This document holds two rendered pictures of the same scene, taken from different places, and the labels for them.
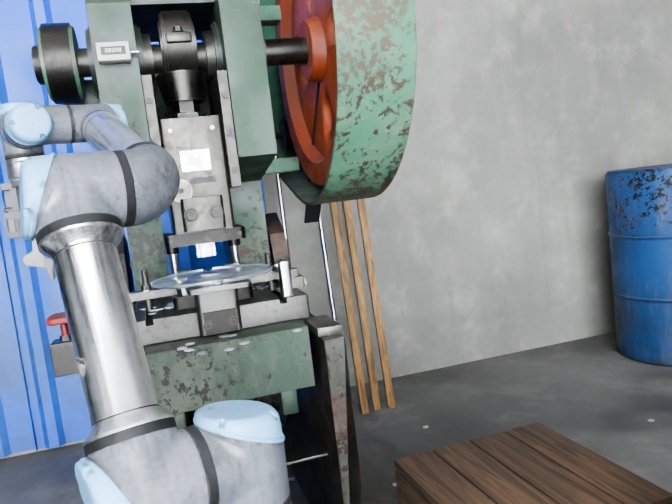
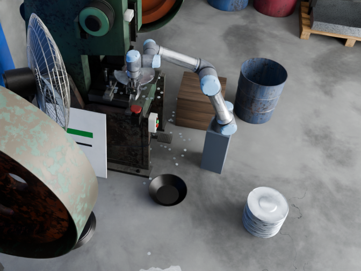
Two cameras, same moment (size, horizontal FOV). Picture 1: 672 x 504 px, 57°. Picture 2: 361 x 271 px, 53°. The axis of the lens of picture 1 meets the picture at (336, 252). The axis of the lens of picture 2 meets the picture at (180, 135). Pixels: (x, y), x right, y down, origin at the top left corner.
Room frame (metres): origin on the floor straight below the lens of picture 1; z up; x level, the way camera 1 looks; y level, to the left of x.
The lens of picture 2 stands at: (0.34, 2.08, 2.40)
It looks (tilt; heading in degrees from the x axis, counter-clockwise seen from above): 47 degrees down; 293
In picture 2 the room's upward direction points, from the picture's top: 5 degrees clockwise
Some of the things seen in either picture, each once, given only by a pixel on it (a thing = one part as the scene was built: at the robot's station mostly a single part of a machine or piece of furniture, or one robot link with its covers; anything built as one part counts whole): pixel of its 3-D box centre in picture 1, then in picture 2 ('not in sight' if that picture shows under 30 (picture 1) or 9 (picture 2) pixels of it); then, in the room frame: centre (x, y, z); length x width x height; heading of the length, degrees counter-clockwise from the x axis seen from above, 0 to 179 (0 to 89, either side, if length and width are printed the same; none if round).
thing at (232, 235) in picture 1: (204, 240); (116, 60); (1.62, 0.34, 0.86); 0.20 x 0.16 x 0.05; 105
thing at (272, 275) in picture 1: (272, 271); not in sight; (1.66, 0.17, 0.76); 0.17 x 0.06 x 0.10; 105
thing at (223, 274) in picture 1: (212, 275); (134, 72); (1.50, 0.30, 0.78); 0.29 x 0.29 x 0.01
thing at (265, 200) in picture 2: not in sight; (267, 204); (0.30, 0.49, 0.23); 0.29 x 0.29 x 0.01
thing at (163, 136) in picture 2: not in sight; (137, 134); (1.49, 0.30, 0.14); 0.59 x 0.10 x 0.05; 15
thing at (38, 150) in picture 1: (21, 131); (133, 61); (1.30, 0.61, 1.15); 0.09 x 0.08 x 0.11; 32
